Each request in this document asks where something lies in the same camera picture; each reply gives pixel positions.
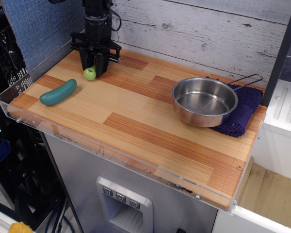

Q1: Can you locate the silver toy fridge cabinet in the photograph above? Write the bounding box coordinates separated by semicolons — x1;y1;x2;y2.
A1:
46;135;217;233

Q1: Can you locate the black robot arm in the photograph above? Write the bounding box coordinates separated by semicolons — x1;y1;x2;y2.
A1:
70;0;121;77

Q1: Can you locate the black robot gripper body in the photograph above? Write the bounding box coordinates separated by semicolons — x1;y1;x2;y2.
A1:
70;13;121;63

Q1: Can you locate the dark vertical post right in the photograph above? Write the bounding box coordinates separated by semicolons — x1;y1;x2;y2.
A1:
260;17;291;107

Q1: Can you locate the small steel saucepan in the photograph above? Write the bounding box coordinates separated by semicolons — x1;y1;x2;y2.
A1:
171;74;263;128

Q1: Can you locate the black plastic crate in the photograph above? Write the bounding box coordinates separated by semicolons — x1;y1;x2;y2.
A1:
0;26;27;92

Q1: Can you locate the purple folded cloth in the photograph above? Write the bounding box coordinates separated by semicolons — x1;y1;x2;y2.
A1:
211;86;263;138

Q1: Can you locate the blue fabric partition panel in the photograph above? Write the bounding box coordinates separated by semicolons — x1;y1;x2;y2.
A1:
1;0;84;70

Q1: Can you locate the green toy cucumber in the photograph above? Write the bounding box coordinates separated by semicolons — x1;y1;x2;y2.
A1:
39;79;77;106

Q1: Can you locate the white toy sink unit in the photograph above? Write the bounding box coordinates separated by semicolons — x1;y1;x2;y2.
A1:
213;80;291;233

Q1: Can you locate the clear acrylic table guard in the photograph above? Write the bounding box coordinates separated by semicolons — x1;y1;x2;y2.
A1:
0;50;267;212

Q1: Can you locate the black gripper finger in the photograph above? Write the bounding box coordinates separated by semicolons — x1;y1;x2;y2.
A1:
79;48;95;70
95;53;109;78

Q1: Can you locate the grey ice dispenser panel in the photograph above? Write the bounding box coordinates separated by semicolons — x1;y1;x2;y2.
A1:
96;176;153;233

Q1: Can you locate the green handled grey toy spatula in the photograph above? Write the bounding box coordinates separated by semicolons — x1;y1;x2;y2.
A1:
83;65;97;81

